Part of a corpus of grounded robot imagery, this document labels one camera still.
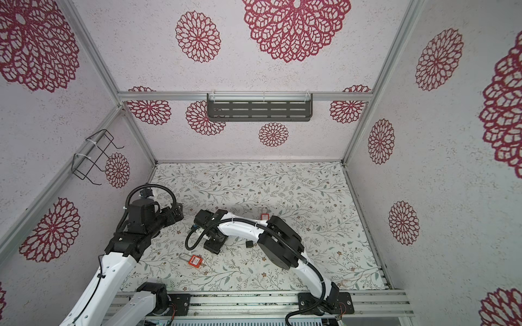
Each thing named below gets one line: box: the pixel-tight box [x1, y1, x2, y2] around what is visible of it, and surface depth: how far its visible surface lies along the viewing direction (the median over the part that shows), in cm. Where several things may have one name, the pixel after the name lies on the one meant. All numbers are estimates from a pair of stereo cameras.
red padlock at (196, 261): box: [188, 254, 204, 269], surface depth 85 cm
